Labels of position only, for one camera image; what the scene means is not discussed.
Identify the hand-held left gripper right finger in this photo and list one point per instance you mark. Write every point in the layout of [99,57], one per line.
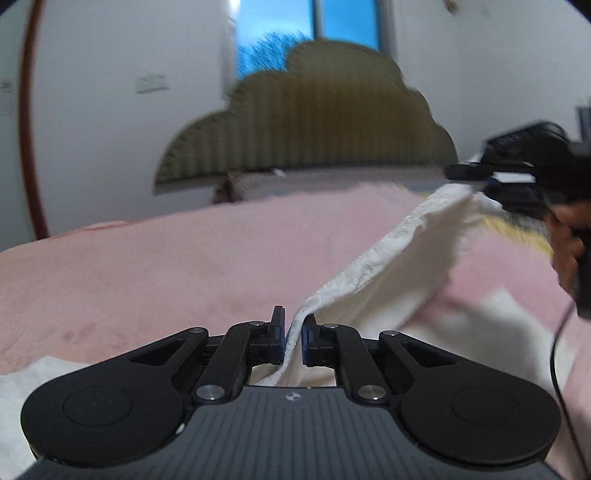
[304,344]

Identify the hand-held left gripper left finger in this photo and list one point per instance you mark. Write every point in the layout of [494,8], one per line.
[278,344]

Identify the brown wooden frame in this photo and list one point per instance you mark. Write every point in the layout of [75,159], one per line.
[28,138]

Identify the white towel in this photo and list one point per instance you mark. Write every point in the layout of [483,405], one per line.
[392,267]

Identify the yellow patterned cloth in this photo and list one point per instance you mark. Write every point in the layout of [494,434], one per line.
[521,233]

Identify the small wall hook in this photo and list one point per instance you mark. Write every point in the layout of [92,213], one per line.
[448,4]

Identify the pink blanket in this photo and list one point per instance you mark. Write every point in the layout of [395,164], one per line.
[161,267]

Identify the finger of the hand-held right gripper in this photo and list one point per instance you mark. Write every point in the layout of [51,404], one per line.
[512,194]
[468,172]

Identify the patterned pillow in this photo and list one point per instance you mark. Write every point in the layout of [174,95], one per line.
[323,182]

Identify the window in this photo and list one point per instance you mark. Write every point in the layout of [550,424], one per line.
[277,23]

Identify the olive scalloped headboard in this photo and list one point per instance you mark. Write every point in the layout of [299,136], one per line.
[314,120]

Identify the person's right hand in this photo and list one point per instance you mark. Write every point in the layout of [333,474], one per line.
[565,249]

